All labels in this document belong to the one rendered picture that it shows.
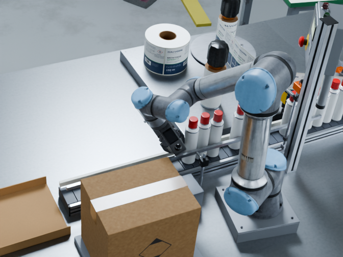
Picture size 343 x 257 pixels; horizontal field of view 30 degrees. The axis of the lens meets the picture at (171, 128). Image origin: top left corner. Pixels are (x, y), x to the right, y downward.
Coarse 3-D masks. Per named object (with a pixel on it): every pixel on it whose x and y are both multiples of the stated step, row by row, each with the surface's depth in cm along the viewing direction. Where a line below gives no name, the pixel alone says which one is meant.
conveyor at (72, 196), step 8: (312, 128) 263; (320, 128) 264; (272, 136) 258; (280, 136) 258; (272, 144) 254; (224, 152) 248; (232, 152) 248; (176, 160) 242; (216, 160) 244; (176, 168) 239; (184, 168) 239; (64, 192) 225; (72, 192) 225; (80, 192) 225; (72, 200) 222; (80, 200) 222
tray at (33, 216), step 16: (0, 192) 226; (16, 192) 229; (32, 192) 230; (48, 192) 230; (0, 208) 223; (16, 208) 223; (32, 208) 224; (48, 208) 225; (0, 224) 217; (16, 224) 218; (32, 224) 218; (48, 224) 219; (64, 224) 220; (0, 240) 212; (16, 240) 213; (32, 240) 210; (48, 240) 214
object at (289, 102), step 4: (288, 100) 249; (292, 100) 247; (288, 104) 248; (292, 104) 248; (296, 104) 248; (288, 108) 249; (284, 112) 252; (288, 112) 250; (284, 116) 253; (288, 116) 251; (292, 116) 251; (284, 120) 254; (288, 120) 252; (284, 128) 256; (280, 132) 258; (284, 132) 257; (288, 132) 256
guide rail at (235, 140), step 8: (312, 120) 256; (272, 128) 248; (280, 128) 250; (216, 144) 239; (224, 144) 240; (184, 152) 234; (192, 152) 234; (200, 152) 236; (72, 184) 217; (80, 184) 217
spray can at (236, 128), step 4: (236, 112) 240; (240, 112) 238; (236, 116) 239; (240, 116) 239; (232, 120) 243; (236, 120) 240; (240, 120) 239; (232, 124) 243; (236, 124) 241; (240, 124) 241; (232, 128) 244; (236, 128) 242; (240, 128) 242; (232, 132) 244; (236, 132) 243; (240, 132) 243; (232, 136) 245; (236, 136) 244; (240, 136) 245; (232, 144) 248; (236, 144) 247; (232, 148) 249; (236, 148) 249
